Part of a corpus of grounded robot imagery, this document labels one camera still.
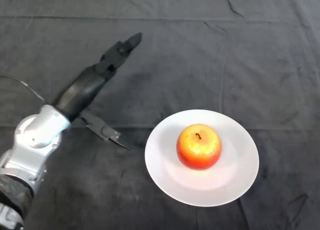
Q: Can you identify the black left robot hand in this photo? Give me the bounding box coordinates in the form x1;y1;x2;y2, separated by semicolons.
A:
51;32;143;150

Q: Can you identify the red yellow apple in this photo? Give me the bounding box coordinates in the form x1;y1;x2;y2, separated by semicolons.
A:
176;124;223;171

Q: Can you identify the white round plate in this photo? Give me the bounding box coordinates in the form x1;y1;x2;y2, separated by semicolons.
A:
144;109;260;208

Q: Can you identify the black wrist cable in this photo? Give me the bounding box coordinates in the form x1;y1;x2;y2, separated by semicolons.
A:
0;75;46;103

